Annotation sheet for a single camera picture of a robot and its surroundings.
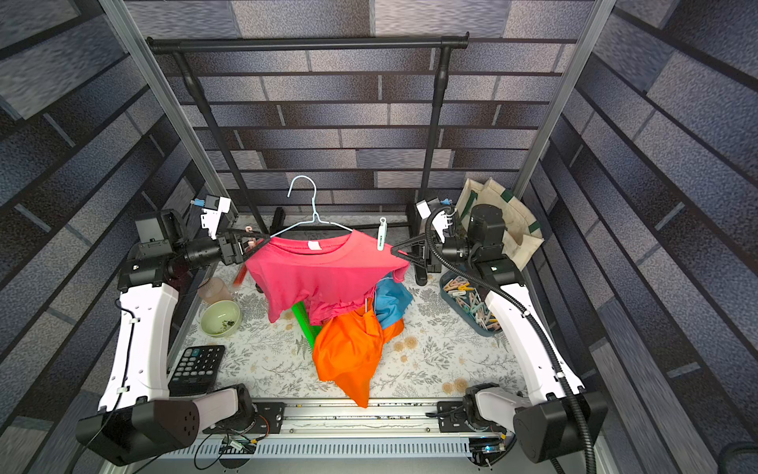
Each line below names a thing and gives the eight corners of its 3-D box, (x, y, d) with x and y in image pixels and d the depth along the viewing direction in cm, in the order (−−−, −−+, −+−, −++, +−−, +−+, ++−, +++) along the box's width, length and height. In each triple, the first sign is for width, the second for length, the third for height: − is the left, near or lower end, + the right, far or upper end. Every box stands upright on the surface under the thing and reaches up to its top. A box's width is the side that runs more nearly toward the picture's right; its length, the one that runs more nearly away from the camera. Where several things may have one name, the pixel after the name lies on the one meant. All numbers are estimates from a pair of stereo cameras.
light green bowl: (203, 341, 89) (193, 332, 84) (216, 309, 96) (207, 299, 90) (240, 341, 89) (231, 332, 84) (250, 309, 96) (242, 299, 90)
